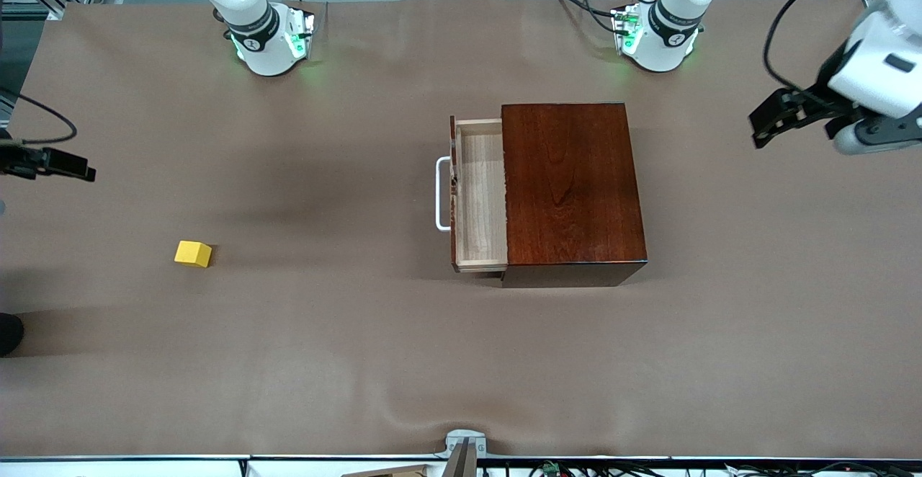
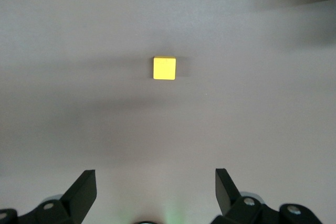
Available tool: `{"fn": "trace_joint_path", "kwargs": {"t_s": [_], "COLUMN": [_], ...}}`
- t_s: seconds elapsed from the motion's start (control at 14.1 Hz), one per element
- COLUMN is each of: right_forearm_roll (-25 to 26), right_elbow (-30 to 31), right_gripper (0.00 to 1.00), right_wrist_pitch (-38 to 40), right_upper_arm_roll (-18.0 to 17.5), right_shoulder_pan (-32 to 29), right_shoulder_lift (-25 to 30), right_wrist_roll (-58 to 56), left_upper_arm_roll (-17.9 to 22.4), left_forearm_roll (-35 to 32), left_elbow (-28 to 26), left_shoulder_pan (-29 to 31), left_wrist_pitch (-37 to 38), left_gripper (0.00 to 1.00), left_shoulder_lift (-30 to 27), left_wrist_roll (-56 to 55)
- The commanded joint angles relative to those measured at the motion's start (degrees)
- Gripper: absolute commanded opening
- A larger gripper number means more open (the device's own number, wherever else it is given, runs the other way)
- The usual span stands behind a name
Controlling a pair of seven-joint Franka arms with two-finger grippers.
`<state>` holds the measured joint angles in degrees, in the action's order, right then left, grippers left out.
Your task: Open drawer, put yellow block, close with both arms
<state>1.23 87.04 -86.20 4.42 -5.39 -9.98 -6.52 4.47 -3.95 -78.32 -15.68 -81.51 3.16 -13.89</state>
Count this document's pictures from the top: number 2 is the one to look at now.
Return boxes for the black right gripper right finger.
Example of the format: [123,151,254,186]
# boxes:
[211,168,323,224]

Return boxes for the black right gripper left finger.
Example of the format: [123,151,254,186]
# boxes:
[0,169,98,224]

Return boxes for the yellow block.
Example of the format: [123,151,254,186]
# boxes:
[153,55,177,81]

